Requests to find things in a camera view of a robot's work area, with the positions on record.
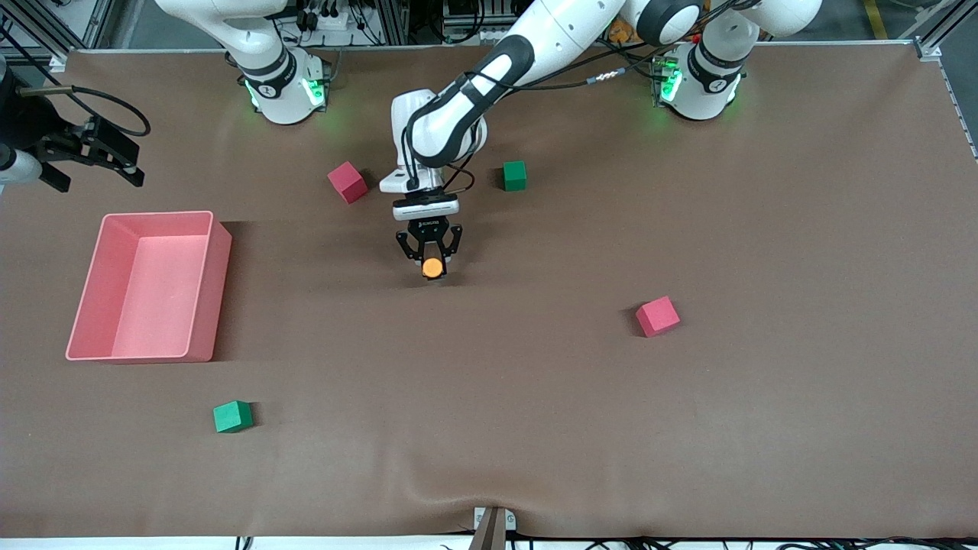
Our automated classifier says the pink foam cube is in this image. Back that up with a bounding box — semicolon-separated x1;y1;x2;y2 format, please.
327;160;369;205
635;296;681;338

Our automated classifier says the pink plastic bin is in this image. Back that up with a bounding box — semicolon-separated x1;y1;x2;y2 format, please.
65;211;233;364

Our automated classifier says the brown table mat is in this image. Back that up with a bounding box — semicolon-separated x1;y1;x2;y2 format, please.
0;42;978;539

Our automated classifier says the long white socket strip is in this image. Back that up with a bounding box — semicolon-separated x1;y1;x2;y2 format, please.
443;27;510;45

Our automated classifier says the white power strip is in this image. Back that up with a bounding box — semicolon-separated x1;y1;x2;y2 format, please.
294;8;360;33

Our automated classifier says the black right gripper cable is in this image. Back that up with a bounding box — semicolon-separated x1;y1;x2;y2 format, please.
15;86;152;139

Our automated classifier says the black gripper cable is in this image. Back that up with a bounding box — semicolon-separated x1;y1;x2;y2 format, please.
401;42;677;193
15;86;152;139

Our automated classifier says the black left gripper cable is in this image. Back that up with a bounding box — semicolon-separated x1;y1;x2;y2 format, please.
401;42;677;193

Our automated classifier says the metal clamp bracket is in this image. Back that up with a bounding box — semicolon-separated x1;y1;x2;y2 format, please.
470;506;517;550

